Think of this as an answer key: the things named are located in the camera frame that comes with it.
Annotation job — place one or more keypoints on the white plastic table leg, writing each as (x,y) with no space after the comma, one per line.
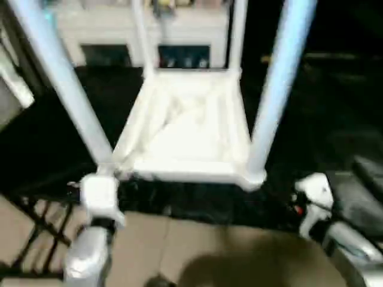
(60,74)
(278,89)
(237,30)
(143,36)

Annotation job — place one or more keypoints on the white plastic table top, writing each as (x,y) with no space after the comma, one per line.
(185,134)

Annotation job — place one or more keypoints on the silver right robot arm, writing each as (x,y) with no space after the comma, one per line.
(353,257)

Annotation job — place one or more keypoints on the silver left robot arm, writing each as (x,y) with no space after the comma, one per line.
(86,254)

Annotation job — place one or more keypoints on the black box with beige label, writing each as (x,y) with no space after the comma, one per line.
(266,58)

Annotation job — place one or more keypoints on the black television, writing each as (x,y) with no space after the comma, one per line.
(338,56)

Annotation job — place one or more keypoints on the clear bag on cabinet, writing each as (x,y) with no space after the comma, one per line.
(163,6)

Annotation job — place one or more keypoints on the black mat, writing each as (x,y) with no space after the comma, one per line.
(60,149)

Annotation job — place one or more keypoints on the white cabinet with glass doors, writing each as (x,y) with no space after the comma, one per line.
(104,27)

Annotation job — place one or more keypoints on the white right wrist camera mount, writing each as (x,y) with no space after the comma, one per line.
(315,194)

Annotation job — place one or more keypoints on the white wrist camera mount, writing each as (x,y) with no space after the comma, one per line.
(98,194)
(315,194)

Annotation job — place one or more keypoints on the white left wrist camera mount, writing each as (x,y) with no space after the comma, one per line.
(98,194)

